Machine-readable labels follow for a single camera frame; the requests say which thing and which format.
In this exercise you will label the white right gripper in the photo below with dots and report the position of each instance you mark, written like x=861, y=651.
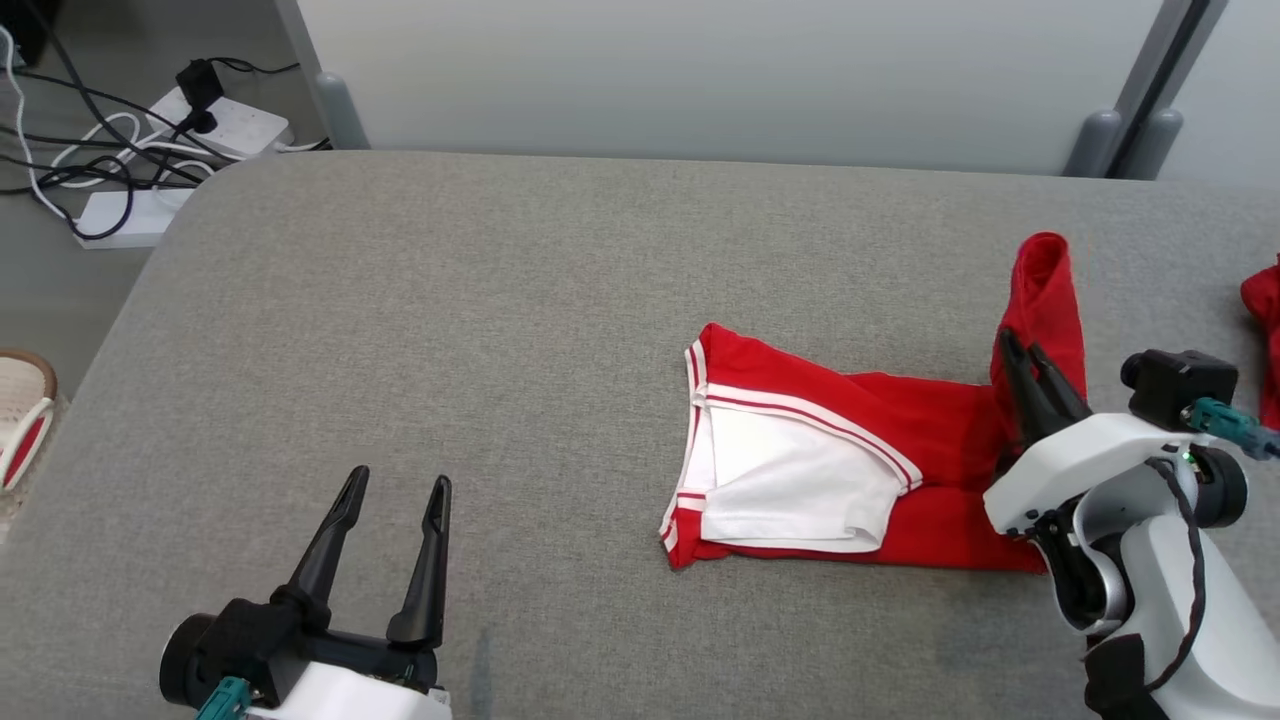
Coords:
x=1070, y=465

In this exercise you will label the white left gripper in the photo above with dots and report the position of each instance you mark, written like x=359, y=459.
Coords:
x=370, y=690

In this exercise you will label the red and white jersey shirt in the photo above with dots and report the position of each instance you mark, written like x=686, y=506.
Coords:
x=930, y=420

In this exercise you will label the red shorts with white stripe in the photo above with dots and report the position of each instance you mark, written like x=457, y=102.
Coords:
x=1265, y=310

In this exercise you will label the grey partition foot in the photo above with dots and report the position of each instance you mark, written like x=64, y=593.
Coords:
x=1092, y=145
x=342, y=115
x=1155, y=145

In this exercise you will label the narrow white partition panel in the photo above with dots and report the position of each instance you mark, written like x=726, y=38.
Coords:
x=1240, y=90

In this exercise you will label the beige and red slipper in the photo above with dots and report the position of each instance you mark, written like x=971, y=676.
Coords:
x=22, y=410

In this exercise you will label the plain white power strip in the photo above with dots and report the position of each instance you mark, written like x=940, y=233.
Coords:
x=130, y=220

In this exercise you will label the white power strip with plugs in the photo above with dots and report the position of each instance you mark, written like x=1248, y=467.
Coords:
x=240, y=125

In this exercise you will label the wide white partition panel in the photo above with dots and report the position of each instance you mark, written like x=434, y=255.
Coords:
x=700, y=70

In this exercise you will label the black power adapter plug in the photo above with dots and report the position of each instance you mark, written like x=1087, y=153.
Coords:
x=200, y=85

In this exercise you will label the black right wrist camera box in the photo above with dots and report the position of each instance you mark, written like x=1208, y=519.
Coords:
x=1180, y=385

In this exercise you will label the teal right camera connector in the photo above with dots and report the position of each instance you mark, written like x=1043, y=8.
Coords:
x=1225, y=420

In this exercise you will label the teal camera connector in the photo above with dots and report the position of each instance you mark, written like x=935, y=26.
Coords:
x=1225, y=420
x=225, y=700

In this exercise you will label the teal left camera connector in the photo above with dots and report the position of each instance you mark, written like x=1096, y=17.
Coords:
x=225, y=700

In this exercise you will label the dark grey partition post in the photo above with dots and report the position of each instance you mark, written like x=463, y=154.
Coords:
x=1170, y=50

